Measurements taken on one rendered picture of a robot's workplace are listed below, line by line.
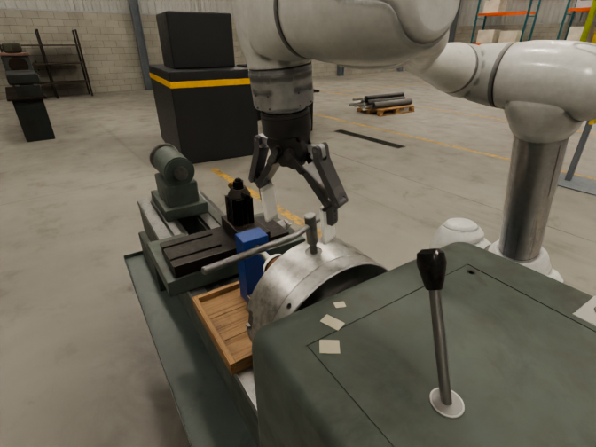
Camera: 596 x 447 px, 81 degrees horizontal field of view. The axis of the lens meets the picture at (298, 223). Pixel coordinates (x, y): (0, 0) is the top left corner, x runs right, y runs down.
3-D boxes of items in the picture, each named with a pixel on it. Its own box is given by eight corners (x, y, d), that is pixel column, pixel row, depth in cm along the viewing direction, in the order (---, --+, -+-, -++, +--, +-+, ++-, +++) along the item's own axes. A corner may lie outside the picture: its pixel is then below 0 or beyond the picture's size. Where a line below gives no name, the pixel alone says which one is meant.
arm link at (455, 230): (440, 257, 135) (451, 207, 125) (486, 280, 123) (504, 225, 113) (415, 272, 127) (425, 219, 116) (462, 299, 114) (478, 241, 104)
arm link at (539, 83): (493, 267, 122) (565, 300, 106) (466, 296, 116) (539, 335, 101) (526, 27, 74) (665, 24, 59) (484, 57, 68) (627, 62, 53)
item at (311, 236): (314, 258, 72) (309, 210, 66) (322, 262, 70) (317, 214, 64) (307, 264, 70) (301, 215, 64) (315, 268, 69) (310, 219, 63)
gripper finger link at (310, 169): (298, 145, 56) (302, 140, 55) (338, 202, 56) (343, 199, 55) (282, 153, 54) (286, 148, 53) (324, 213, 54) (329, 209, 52)
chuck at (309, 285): (394, 344, 86) (401, 239, 69) (285, 419, 73) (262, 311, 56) (383, 335, 88) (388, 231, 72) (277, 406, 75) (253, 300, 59)
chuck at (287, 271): (383, 335, 88) (388, 231, 72) (277, 406, 75) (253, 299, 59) (359, 314, 95) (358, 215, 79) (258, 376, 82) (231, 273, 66)
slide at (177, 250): (289, 241, 133) (289, 231, 131) (176, 278, 112) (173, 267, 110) (266, 223, 146) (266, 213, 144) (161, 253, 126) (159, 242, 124)
